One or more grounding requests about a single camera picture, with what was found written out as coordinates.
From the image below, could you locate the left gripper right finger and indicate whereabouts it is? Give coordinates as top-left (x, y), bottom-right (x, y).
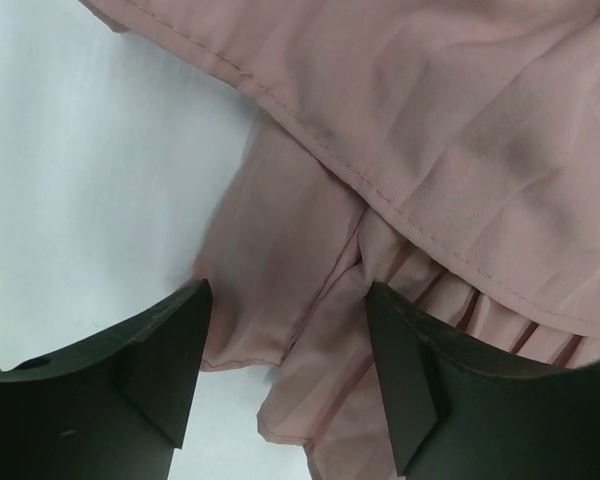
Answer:
top-left (365, 283), bottom-right (600, 479)

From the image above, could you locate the pink skirt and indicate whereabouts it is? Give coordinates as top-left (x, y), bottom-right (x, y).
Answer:
top-left (88, 1), bottom-right (600, 479)

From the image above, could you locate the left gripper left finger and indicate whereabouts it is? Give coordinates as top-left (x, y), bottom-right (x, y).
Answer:
top-left (0, 280), bottom-right (212, 480)

